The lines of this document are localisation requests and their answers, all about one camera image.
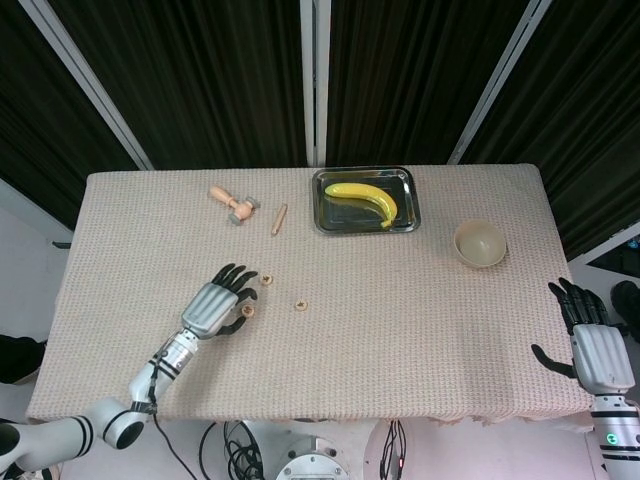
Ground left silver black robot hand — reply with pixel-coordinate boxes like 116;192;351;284
179;263;260;342

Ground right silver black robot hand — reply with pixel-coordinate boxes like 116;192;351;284
530;277;637;400

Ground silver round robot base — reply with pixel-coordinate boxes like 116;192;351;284
275;434;351;480

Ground black equipment beside table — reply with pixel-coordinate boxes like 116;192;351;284
584;237;640;321

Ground wooden toy hammer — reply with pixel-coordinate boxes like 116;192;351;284
208;184;262;226

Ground short wooden stick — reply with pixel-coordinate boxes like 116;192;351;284
269;202;290;236

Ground beige plastic bowl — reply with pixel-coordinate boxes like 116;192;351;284
453;218;508;270

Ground rectangular metal tray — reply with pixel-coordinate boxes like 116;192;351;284
311;166;423;235

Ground beige woven tablecloth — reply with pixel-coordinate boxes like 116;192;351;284
24;163;586;426

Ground yellow banana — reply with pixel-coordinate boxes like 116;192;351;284
323;181;400;232

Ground black curtain panel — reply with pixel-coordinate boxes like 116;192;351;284
0;0;141;229
49;0;307;170
325;0;531;166
459;0;640;261

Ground black coiled cable bundle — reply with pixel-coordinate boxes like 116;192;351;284
199;420;274;480

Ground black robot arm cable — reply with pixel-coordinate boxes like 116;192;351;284
147;349;199;480

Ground black cables with red light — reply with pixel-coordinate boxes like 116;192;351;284
378;419;409;480

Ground white partition frame post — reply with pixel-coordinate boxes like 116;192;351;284
448;0;554;165
298;0;330;168
18;0;154;171

